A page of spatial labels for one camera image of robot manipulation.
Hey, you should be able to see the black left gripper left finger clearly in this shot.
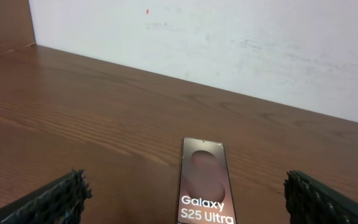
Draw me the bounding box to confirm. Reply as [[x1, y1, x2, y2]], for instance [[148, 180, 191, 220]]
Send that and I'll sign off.
[[0, 169, 92, 224]]

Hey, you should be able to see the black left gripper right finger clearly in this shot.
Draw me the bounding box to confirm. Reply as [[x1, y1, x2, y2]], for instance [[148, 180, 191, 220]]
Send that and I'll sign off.
[[284, 170, 358, 224]]

